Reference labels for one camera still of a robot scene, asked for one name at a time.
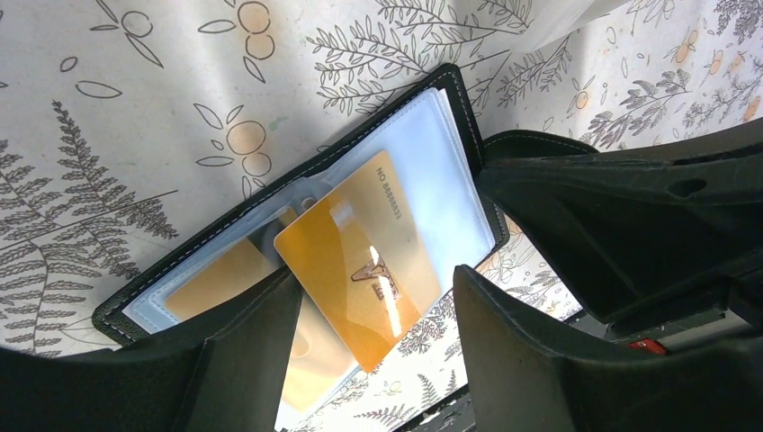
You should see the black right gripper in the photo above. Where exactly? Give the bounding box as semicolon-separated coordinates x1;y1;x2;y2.
476;120;762;355

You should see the gold VIP card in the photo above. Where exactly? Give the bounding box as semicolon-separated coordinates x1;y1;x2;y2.
165;207;297;321

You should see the black leather card holder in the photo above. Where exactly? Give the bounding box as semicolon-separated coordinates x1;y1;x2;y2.
91;63;597;419

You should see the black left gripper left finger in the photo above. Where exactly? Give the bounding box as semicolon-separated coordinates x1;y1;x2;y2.
1;269;302;431

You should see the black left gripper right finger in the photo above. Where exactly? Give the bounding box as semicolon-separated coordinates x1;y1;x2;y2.
453;265;762;431

